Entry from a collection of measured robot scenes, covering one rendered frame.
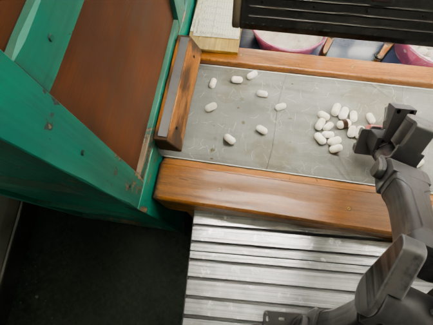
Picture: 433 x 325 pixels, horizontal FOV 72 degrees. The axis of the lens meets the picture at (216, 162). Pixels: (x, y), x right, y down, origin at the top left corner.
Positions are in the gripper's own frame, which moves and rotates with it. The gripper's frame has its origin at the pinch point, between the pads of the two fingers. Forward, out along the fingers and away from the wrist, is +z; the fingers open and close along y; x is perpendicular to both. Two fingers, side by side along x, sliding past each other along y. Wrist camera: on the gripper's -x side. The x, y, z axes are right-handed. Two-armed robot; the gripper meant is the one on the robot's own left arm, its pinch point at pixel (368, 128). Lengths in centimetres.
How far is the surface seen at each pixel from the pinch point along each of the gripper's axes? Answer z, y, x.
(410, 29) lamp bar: -18.3, 6.8, -25.3
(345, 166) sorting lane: -6.6, 4.8, 8.5
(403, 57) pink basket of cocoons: 24.4, -12.8, -14.7
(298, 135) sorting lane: -1.3, 17.5, 3.9
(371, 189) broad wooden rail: -11.7, -1.0, 11.1
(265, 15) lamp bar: -18.1, 31.0, -25.3
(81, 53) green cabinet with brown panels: -38, 54, -20
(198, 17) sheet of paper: 20, 50, -20
